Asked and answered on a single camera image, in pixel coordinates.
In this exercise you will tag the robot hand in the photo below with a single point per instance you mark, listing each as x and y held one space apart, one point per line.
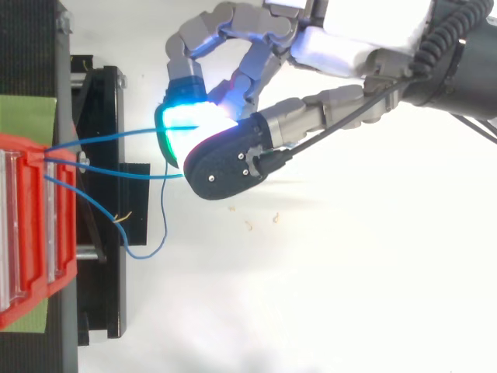
334 42

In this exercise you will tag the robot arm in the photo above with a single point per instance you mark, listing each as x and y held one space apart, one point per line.
471 77

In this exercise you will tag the black stand with green tape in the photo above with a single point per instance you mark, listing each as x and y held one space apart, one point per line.
103 116

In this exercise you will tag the red bin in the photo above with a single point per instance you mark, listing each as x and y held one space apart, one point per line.
33 217

